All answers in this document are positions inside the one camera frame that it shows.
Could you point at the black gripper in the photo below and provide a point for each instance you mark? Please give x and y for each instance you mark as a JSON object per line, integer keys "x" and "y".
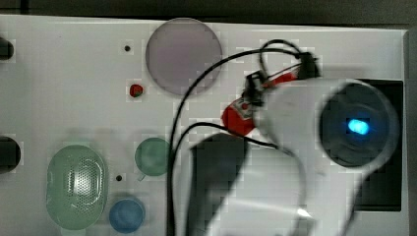
{"x": 254, "y": 88}

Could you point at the red plush ketchup bottle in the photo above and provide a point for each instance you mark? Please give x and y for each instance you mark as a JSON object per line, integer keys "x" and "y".
{"x": 238, "y": 116}

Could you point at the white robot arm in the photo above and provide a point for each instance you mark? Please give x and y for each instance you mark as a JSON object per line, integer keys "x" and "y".
{"x": 324, "y": 137}

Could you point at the grey round plate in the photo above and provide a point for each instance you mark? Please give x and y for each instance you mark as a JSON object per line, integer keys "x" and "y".
{"x": 179, "y": 51}

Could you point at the small red strawberry toy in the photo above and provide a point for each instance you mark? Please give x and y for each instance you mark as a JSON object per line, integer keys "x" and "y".
{"x": 136, "y": 90}

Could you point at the blue bowl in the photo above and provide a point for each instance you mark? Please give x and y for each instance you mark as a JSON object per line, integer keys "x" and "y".
{"x": 127, "y": 215}

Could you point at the green oval colander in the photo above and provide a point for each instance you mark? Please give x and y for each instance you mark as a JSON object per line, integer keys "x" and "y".
{"x": 77, "y": 187}

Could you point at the black cylinder at table edge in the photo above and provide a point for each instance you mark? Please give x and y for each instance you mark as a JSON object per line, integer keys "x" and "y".
{"x": 6, "y": 49}

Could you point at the black utensil holder cup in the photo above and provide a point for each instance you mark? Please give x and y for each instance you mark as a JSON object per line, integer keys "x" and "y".
{"x": 10, "y": 154}

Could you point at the green cup with handle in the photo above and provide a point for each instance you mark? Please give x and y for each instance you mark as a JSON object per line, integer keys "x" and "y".
{"x": 151, "y": 157}

